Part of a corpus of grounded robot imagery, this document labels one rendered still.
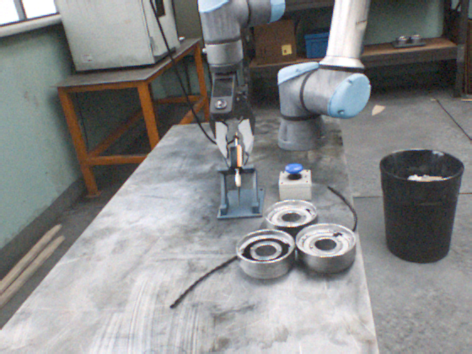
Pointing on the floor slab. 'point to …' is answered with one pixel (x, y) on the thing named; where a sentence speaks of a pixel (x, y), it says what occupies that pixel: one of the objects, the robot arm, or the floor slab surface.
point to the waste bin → (420, 202)
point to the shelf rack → (433, 48)
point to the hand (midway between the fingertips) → (236, 153)
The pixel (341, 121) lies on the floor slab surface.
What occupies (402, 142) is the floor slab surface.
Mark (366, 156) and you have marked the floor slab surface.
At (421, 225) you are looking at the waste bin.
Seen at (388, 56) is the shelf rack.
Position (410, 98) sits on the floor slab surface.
